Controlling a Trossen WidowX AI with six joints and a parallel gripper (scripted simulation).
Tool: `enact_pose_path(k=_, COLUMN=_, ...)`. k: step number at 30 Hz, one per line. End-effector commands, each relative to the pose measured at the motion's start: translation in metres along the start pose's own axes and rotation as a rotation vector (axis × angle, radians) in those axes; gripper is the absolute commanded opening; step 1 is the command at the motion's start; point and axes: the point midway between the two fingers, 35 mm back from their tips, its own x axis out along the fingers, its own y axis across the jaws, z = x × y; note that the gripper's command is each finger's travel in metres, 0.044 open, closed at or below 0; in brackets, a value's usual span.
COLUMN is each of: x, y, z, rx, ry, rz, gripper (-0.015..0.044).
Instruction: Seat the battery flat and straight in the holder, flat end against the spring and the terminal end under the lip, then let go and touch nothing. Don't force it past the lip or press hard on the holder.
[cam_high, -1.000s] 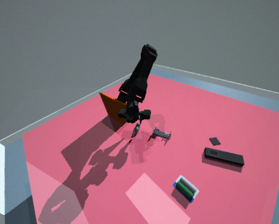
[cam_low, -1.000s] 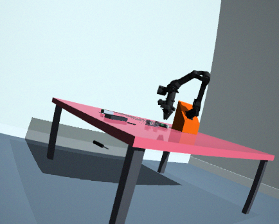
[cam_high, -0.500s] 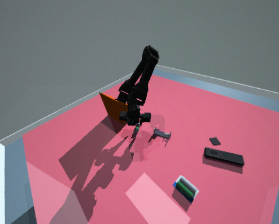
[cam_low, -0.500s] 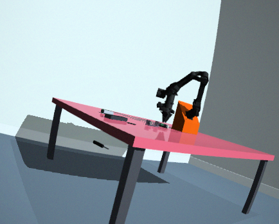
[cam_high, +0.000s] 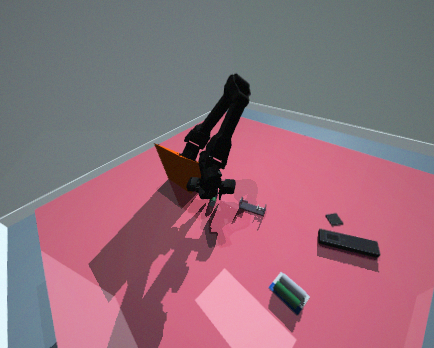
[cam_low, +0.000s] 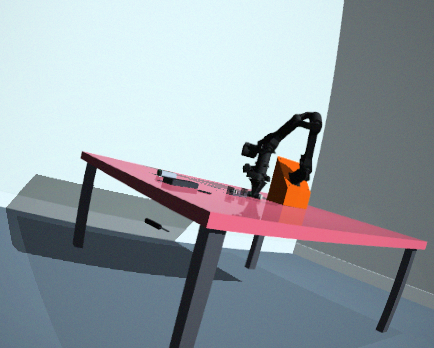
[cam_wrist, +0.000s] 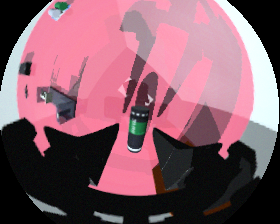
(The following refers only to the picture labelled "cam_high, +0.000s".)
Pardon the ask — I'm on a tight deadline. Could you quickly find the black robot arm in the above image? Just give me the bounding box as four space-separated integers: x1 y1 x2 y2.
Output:
179 74 251 200

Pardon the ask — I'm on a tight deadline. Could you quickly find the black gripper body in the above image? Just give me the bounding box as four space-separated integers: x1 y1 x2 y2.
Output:
187 177 236 194

